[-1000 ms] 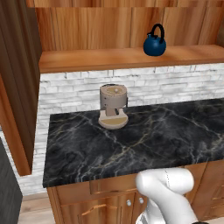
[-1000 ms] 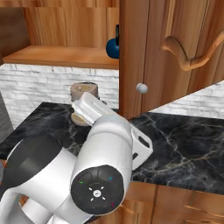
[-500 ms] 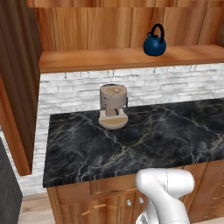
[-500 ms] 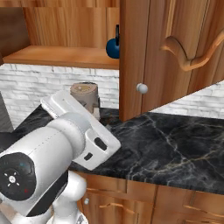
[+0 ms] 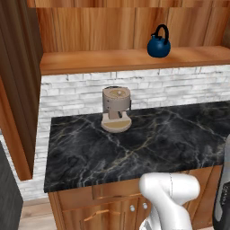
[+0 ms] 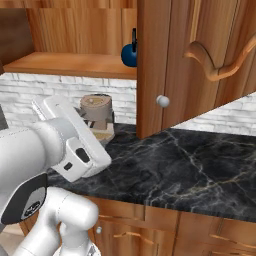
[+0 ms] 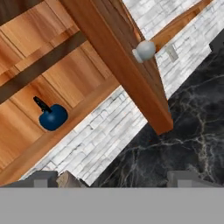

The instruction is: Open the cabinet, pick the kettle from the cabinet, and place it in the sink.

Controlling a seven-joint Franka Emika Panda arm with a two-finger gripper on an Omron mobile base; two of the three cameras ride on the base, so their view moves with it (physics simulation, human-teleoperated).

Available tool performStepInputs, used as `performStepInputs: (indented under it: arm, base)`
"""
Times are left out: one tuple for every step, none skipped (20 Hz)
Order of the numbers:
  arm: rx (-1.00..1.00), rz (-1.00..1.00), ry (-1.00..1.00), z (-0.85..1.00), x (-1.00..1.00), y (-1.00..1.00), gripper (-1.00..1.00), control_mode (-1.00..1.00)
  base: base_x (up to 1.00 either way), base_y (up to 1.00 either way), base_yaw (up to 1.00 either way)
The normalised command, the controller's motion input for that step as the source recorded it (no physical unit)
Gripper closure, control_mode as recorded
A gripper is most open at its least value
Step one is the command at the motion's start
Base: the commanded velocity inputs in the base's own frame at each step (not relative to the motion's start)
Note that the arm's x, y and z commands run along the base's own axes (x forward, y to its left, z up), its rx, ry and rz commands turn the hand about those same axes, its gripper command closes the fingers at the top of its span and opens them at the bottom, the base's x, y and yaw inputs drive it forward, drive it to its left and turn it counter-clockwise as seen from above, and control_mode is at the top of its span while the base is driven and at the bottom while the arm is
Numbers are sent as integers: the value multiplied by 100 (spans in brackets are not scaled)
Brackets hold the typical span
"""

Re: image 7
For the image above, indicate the grey round door knob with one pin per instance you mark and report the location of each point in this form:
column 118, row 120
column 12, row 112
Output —
column 145, row 50

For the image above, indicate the tan brown lumpy object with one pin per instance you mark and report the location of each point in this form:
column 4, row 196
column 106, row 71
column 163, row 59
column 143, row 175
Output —
column 68, row 180

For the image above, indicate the dark wooden cabinet shelf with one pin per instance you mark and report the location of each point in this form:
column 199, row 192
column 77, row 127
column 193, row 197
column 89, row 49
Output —
column 43, row 64

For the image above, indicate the white wall outlet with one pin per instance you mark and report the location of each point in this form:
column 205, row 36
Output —
column 172, row 52

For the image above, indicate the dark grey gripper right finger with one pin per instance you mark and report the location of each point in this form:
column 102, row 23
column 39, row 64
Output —
column 182, row 177

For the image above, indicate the open wooden wall cabinet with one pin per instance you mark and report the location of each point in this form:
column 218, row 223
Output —
column 67, row 73

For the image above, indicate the closed wooden wall cabinet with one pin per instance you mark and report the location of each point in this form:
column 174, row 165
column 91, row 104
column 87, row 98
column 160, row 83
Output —
column 178, row 22

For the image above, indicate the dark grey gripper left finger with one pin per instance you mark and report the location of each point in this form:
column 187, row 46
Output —
column 43, row 177

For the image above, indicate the wooden cabinet door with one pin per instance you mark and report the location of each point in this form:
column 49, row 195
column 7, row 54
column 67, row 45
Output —
column 116, row 55

